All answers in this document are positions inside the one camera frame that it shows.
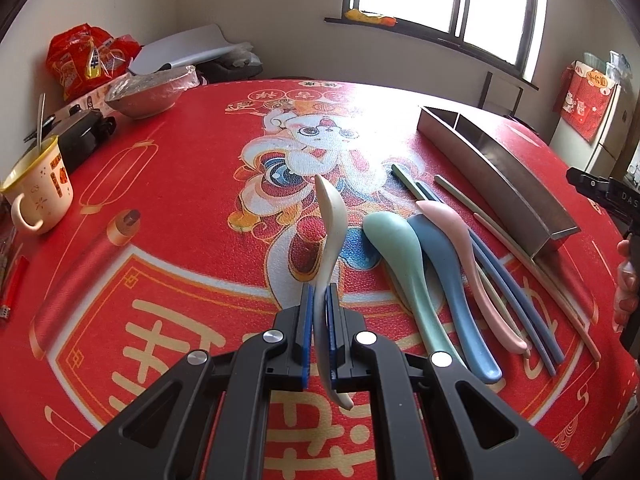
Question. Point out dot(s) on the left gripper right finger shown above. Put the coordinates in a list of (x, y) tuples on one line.
[(431, 417)]

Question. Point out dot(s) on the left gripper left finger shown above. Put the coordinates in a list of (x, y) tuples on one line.
[(207, 416)]

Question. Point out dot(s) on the pink plastic spoon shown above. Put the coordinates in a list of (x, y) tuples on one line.
[(457, 232)]

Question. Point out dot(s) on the blue chopstick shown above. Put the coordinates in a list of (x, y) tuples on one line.
[(510, 309), (544, 333)]

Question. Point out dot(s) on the green chopstick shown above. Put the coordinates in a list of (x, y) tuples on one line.
[(483, 216), (421, 192)]

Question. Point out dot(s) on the green plastic spoon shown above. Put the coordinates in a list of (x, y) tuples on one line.
[(397, 243)]

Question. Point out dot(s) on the blue plastic spoon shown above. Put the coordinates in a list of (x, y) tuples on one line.
[(439, 250)]

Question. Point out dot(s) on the white plastic spoon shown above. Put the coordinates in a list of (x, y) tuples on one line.
[(334, 217)]

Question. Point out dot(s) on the right hand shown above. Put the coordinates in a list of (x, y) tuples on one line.
[(627, 286)]

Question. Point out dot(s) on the white refrigerator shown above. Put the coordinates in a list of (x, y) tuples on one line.
[(600, 156)]

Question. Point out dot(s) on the stainless steel cutlery tray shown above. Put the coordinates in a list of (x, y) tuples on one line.
[(529, 212)]

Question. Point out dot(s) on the red cloth on refrigerator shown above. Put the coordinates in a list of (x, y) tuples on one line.
[(583, 98)]

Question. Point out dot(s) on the clear containers on refrigerator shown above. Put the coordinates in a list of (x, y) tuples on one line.
[(616, 67)]

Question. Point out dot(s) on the black metal rack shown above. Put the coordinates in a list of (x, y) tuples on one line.
[(500, 96)]

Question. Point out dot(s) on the red festive table mat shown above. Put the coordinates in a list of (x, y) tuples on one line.
[(194, 228)]

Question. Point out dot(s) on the dark framed window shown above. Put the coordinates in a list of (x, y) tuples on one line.
[(503, 33)]

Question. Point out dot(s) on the red lighter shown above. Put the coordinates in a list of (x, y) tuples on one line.
[(13, 287)]

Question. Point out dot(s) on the cream enamel mug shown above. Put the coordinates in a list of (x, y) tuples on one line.
[(38, 189)]

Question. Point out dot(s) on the black device on table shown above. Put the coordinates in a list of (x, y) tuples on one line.
[(80, 132)]

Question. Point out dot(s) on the yellow orange toy on sill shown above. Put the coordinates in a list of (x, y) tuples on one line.
[(358, 16)]

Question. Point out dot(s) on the foil covered metal bowl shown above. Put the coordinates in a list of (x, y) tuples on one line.
[(143, 96)]

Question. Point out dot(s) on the grey rolled sheet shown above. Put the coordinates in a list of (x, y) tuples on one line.
[(190, 47)]

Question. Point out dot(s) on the red snack bag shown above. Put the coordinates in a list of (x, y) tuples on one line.
[(86, 57)]

